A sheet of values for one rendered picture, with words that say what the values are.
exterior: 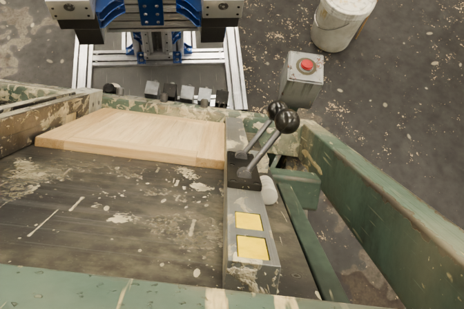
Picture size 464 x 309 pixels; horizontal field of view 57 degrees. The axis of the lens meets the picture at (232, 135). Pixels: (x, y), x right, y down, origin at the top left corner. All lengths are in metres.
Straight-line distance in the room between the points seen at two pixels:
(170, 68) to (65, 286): 2.04
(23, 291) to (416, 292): 0.47
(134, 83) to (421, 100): 1.64
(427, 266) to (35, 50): 2.42
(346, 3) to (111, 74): 1.29
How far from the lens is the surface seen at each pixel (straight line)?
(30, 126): 0.92
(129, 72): 2.26
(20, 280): 0.25
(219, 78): 2.23
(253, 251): 0.44
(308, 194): 1.05
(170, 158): 0.86
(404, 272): 0.63
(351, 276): 2.23
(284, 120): 0.62
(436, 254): 0.56
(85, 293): 0.24
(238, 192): 0.60
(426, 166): 2.56
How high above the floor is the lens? 2.08
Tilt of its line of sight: 64 degrees down
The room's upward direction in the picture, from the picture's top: 12 degrees clockwise
